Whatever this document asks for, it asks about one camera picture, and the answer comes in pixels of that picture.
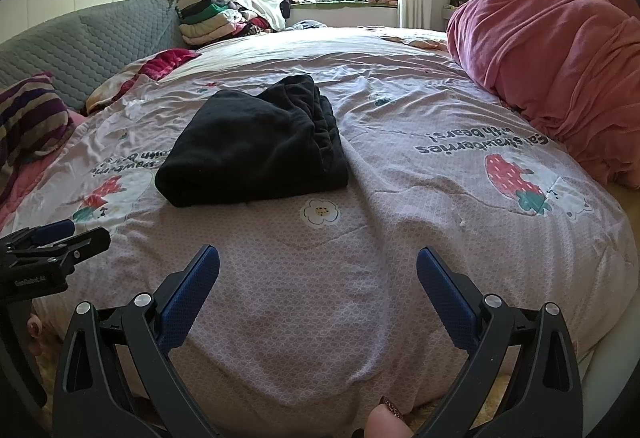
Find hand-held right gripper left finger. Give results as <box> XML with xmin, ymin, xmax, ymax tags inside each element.
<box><xmin>52</xmin><ymin>244</ymin><xmax>221</xmax><ymax>438</ymax></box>

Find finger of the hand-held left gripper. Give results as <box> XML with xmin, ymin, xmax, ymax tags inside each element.
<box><xmin>4</xmin><ymin>219</ymin><xmax>77</xmax><ymax>254</ymax></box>
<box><xmin>51</xmin><ymin>226</ymin><xmax>112</xmax><ymax>265</ymax></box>

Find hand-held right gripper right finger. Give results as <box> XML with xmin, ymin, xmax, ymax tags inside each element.
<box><xmin>416</xmin><ymin>245</ymin><xmax>585</xmax><ymax>438</ymax></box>

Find black sweater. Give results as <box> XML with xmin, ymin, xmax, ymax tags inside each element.
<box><xmin>155</xmin><ymin>74</ymin><xmax>349</xmax><ymax>208</ymax></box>

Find stack of folded clothes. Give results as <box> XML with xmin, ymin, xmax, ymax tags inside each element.
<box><xmin>179</xmin><ymin>0</ymin><xmax>241</xmax><ymax>50</ymax></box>

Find pile of mixed clothes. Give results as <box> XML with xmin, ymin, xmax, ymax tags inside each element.
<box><xmin>230</xmin><ymin>0</ymin><xmax>274</xmax><ymax>39</ymax></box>

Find person's left hand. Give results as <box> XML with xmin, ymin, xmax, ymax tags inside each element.
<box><xmin>25</xmin><ymin>313</ymin><xmax>61</xmax><ymax>359</ymax></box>

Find person's right hand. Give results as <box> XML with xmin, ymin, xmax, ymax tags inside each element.
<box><xmin>364</xmin><ymin>395</ymin><xmax>415</xmax><ymax>438</ymax></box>

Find beige fluffy rug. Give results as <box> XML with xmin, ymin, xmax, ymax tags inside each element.
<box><xmin>30</xmin><ymin>308</ymin><xmax>598</xmax><ymax>438</ymax></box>

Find pink printed quilt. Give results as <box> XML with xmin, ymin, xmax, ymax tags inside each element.
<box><xmin>0</xmin><ymin>25</ymin><xmax>626</xmax><ymax>424</ymax></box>

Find purple striped pillow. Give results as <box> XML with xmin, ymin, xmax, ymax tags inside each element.
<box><xmin>0</xmin><ymin>72</ymin><xmax>71</xmax><ymax>189</ymax></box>

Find grey quilted headboard cover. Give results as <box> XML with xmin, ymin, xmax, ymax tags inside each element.
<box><xmin>0</xmin><ymin>0</ymin><xmax>188</xmax><ymax>111</ymax></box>

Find magenta patterned blanket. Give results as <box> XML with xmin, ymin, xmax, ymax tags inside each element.
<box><xmin>82</xmin><ymin>48</ymin><xmax>203</xmax><ymax>116</ymax></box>

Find rolled pink duvet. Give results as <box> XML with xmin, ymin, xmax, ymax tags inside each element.
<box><xmin>446</xmin><ymin>0</ymin><xmax>640</xmax><ymax>189</ymax></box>

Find white bedside table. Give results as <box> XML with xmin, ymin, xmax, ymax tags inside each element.
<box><xmin>442</xmin><ymin>3</ymin><xmax>466</xmax><ymax>32</ymax></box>

